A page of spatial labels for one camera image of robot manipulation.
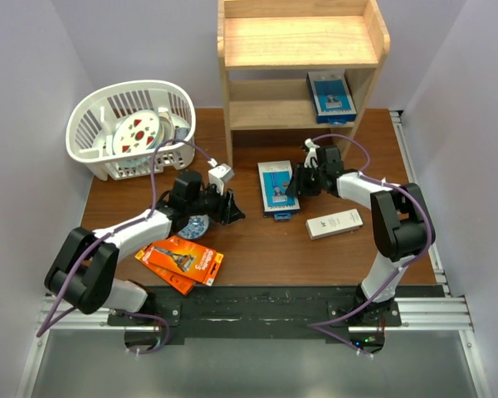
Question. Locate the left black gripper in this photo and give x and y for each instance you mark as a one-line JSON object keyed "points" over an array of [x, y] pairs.
{"points": [[222, 214]]}

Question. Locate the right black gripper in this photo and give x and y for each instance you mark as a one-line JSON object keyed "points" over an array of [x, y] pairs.
{"points": [[298, 186]]}

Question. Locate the white slim razor box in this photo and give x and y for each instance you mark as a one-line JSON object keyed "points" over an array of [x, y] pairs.
{"points": [[334, 224]]}

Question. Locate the blue razor box grey back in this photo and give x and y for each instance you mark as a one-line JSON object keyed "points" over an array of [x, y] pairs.
{"points": [[330, 97]]}

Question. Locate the wooden two-tier shelf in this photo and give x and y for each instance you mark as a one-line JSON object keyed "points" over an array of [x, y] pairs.
{"points": [[296, 35]]}

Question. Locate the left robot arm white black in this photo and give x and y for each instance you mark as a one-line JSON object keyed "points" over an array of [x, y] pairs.
{"points": [[83, 272]]}

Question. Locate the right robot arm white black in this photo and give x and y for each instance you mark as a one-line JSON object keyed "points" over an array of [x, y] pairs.
{"points": [[402, 226]]}

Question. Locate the blue patterned small bowl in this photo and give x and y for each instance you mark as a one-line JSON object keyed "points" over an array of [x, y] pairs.
{"points": [[196, 228]]}

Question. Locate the top orange razor package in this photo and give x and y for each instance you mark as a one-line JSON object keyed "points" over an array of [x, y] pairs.
{"points": [[205, 262]]}

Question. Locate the orange razor package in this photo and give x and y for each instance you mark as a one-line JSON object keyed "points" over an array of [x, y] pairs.
{"points": [[166, 273], [205, 262]]}

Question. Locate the bottom orange razor package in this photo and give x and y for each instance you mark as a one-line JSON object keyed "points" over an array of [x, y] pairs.
{"points": [[166, 273]]}

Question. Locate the white plate with card suits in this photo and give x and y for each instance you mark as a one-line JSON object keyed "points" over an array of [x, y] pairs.
{"points": [[136, 133]]}

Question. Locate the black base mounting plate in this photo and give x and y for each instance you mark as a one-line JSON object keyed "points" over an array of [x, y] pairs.
{"points": [[256, 312]]}

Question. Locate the white plastic dish basket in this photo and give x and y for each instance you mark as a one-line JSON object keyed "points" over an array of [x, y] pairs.
{"points": [[94, 120]]}

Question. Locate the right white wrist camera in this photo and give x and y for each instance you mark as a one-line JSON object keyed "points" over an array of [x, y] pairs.
{"points": [[310, 149]]}

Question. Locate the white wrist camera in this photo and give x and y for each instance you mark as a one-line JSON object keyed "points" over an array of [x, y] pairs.
{"points": [[219, 176], [310, 149]]}

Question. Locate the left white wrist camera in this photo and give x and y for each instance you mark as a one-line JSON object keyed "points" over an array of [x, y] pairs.
{"points": [[219, 176]]}

